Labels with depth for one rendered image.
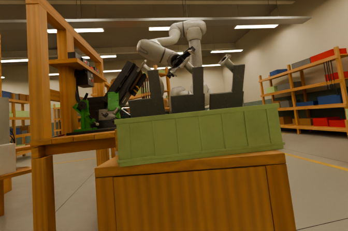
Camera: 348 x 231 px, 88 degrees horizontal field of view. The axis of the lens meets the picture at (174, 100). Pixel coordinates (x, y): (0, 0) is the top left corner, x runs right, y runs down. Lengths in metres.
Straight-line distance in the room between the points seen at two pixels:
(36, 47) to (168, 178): 1.31
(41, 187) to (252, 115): 1.38
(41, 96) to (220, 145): 1.25
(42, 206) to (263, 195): 1.35
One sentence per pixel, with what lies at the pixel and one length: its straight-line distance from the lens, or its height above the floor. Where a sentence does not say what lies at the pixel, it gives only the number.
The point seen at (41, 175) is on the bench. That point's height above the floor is 0.65.
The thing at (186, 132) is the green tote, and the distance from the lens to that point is 0.67.
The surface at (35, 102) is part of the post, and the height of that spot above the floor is 1.13.
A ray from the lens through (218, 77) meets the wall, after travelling 12.22.
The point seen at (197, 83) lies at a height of 1.08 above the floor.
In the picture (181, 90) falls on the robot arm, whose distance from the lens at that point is 1.56.
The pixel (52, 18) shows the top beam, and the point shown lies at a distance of 1.92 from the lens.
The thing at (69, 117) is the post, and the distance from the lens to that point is 1.87.
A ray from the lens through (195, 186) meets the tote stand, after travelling 0.70.
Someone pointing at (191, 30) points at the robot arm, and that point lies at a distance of 1.64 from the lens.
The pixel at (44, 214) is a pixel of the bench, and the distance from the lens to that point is 1.62.
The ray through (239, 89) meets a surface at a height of 1.04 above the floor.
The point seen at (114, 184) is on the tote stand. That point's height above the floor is 0.73.
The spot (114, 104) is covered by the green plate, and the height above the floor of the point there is 1.13.
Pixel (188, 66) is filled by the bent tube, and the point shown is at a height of 1.16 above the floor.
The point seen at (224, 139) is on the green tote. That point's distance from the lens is 0.70.
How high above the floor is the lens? 0.95
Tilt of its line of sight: 5 degrees up
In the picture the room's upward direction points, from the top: 6 degrees counter-clockwise
